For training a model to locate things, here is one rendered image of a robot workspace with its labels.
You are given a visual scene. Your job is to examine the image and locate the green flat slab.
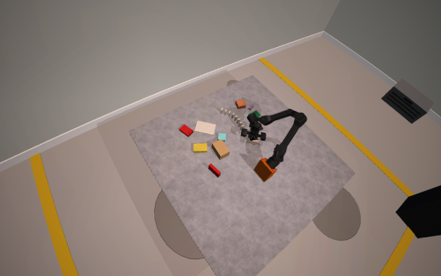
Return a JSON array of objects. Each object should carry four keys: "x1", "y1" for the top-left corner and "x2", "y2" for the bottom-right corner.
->
[{"x1": 248, "y1": 110, "x2": 261, "y2": 117}]

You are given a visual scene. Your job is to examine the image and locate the teal rectangular block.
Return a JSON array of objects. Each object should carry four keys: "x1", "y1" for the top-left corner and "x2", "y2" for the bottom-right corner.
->
[{"x1": 218, "y1": 133, "x2": 226, "y2": 142}]

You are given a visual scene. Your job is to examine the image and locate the yellow flat block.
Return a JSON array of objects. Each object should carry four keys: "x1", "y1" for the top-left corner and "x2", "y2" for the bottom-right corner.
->
[{"x1": 193, "y1": 143, "x2": 207, "y2": 153}]

